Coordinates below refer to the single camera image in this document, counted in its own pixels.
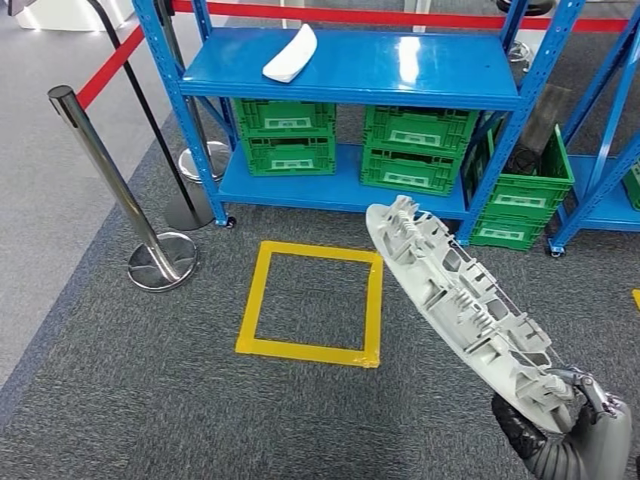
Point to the grey stanchion with black head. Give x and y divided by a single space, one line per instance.
205 162

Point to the short red barrier belt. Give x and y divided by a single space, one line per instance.
110 66

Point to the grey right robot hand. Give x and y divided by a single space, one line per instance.
612 450

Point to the blue metal shelf rack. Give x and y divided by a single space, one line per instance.
350 66
605 199

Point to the grey plastic wheel hubcap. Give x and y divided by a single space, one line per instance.
450 311

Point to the white lit plinth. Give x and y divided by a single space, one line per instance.
75 16

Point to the chrome stanchion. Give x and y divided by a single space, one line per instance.
100 166

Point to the long red barrier belt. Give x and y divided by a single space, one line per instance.
350 14

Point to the white plastic cover part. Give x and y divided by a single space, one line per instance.
292 56

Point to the dark grey panel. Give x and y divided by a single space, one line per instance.
540 126

